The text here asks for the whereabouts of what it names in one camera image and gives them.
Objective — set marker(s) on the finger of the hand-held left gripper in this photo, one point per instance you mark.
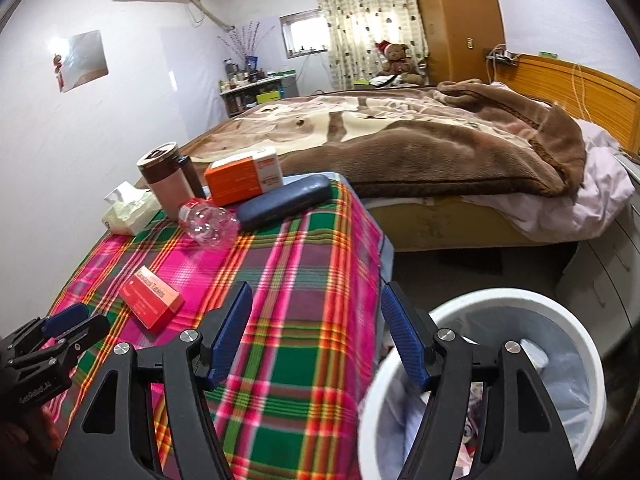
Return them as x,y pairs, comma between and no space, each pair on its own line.
65,317
85,332

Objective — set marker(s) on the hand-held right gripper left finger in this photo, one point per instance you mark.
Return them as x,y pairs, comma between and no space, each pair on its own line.
232,330

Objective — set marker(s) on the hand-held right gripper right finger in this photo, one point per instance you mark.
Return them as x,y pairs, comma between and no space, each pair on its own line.
405,330

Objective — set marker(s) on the white round waste bin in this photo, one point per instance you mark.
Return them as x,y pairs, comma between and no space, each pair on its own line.
500,295

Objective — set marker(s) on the plaid tablecloth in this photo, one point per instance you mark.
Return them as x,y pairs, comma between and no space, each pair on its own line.
300,310

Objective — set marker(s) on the red medicine box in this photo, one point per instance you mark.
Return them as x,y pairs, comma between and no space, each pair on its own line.
150,300

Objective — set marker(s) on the clear plastic bottle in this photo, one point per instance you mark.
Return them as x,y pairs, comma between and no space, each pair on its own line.
210,222

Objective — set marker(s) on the white tissue pack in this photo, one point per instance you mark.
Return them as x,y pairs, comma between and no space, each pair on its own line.
130,210

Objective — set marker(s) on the blue glasses case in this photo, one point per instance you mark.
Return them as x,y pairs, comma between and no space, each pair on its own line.
285,202

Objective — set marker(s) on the orange and white box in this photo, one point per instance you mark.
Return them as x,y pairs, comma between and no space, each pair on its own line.
240,177

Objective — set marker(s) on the dark brown flask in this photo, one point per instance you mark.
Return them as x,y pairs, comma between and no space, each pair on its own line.
195,180

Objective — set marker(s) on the brown insulated tumbler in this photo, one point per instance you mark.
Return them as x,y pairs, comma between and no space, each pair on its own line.
165,185

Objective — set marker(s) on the white plastic bin liner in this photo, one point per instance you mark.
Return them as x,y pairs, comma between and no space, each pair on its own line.
560,370

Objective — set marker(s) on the brown plush blanket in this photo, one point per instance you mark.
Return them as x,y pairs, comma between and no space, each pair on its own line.
425,150

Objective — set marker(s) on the white bedside cabinet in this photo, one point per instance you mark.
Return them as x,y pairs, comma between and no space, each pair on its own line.
610,270

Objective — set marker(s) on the white shelf with bottles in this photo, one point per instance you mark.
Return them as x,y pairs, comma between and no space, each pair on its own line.
260,92

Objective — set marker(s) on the pink bed sheet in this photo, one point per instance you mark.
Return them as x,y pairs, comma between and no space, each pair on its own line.
600,190

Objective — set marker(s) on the teddy bear with red hat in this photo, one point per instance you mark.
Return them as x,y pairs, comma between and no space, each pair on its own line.
400,62

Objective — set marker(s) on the vase with dry branches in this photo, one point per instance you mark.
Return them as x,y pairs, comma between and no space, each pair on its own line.
245,45

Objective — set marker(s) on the white power strip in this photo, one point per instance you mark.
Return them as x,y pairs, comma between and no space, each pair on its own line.
500,55

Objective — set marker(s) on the small window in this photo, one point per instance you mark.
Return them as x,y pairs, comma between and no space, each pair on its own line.
305,35

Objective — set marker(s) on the wooden headboard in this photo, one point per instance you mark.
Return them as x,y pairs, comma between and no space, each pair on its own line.
600,90

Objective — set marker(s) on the patterned curtain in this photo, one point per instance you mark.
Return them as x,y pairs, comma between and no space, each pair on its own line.
365,15

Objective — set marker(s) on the wooden wardrobe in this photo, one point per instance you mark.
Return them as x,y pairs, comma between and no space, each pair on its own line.
460,15

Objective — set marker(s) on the air conditioner pipe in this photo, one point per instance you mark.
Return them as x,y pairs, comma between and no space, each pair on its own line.
207,10

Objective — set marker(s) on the wooden bed frame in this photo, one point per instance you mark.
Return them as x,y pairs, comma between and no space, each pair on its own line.
450,225

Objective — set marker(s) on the wall poster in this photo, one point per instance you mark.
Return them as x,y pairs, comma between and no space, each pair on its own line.
82,60

